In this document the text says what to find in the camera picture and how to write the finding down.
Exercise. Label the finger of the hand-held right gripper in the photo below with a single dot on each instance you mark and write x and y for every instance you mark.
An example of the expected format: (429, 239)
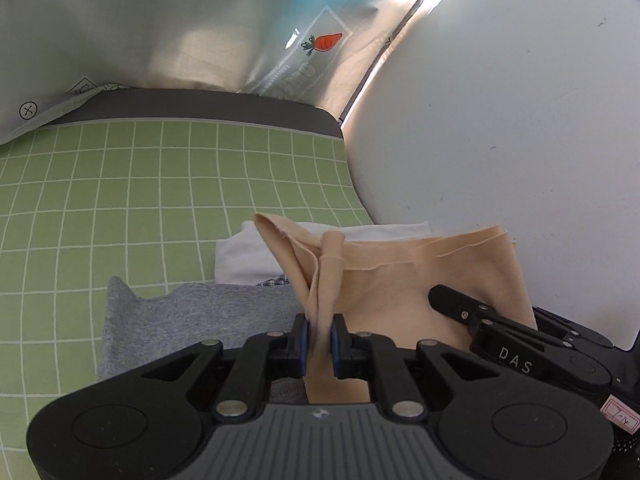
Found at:
(460, 305)
(570, 327)

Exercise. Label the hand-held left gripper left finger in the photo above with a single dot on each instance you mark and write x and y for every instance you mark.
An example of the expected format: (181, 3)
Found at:
(302, 345)

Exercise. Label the folded grey sweater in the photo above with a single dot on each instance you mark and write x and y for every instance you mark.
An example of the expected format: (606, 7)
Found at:
(200, 315)

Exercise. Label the green grid mat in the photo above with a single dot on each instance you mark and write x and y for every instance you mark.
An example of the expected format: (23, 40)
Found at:
(100, 210)

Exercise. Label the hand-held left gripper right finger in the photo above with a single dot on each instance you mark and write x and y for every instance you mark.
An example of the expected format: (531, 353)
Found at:
(336, 347)

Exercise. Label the beige long-sleeve shirt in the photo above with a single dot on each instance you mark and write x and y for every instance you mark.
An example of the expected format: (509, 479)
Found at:
(400, 285)

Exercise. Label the folded plaid garment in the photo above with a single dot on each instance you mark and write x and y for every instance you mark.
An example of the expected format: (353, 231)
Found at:
(275, 281)

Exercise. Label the folded white garment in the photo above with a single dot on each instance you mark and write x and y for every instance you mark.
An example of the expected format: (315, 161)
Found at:
(240, 260)

